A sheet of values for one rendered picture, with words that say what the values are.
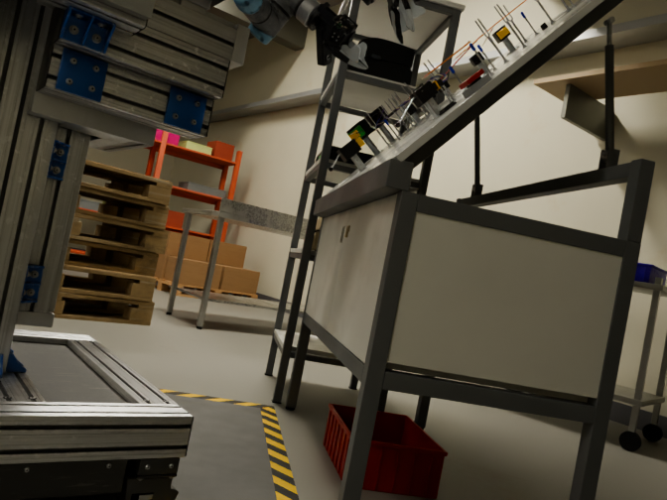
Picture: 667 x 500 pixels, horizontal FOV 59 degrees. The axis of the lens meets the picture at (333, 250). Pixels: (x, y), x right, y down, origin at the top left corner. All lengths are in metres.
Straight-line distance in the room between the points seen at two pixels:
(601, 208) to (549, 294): 3.01
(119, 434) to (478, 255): 0.85
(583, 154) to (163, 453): 3.83
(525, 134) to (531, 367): 3.64
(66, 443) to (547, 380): 1.04
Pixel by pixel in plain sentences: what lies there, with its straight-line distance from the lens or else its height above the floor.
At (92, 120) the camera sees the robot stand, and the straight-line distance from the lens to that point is 1.47.
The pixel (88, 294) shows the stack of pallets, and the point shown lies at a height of 0.16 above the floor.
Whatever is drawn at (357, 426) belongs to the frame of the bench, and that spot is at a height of 0.27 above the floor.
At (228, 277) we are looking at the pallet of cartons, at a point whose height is 0.28.
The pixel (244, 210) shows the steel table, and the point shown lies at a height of 0.88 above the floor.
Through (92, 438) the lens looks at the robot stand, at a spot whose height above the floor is 0.18.
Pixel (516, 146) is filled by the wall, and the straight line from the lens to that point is 4.99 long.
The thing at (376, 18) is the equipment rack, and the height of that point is 1.83.
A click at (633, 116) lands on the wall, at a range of 4.56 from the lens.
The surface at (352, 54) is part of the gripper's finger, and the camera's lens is 1.77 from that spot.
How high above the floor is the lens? 0.60
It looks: 2 degrees up
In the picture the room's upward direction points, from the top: 11 degrees clockwise
